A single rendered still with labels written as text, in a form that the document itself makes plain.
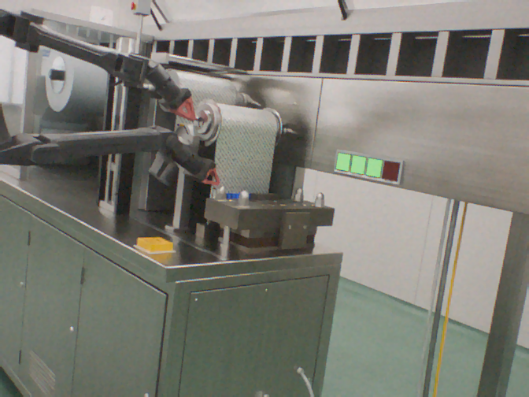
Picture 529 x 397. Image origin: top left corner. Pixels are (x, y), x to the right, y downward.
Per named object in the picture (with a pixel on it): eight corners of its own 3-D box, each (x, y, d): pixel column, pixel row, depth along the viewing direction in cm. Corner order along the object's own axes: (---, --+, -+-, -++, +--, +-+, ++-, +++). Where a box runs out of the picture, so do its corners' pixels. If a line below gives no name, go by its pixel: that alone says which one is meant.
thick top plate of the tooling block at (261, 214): (204, 217, 167) (206, 198, 166) (297, 216, 194) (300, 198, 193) (236, 230, 156) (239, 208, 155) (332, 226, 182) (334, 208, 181)
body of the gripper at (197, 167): (205, 182, 164) (188, 168, 159) (186, 176, 171) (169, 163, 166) (216, 163, 165) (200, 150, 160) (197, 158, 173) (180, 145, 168)
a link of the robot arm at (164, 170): (173, 134, 152) (154, 126, 157) (149, 169, 150) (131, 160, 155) (197, 156, 161) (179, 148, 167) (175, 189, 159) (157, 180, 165)
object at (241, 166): (209, 198, 173) (216, 139, 170) (266, 199, 188) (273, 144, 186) (210, 199, 172) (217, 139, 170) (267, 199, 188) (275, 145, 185)
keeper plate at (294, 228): (277, 247, 167) (282, 212, 166) (301, 246, 174) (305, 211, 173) (282, 250, 166) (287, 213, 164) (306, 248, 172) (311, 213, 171)
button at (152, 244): (136, 246, 151) (137, 237, 151) (159, 245, 156) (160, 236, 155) (149, 253, 146) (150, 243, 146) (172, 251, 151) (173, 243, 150)
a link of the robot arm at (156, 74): (143, 74, 158) (159, 61, 158) (138, 69, 163) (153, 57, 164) (159, 92, 162) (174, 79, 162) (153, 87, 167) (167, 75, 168)
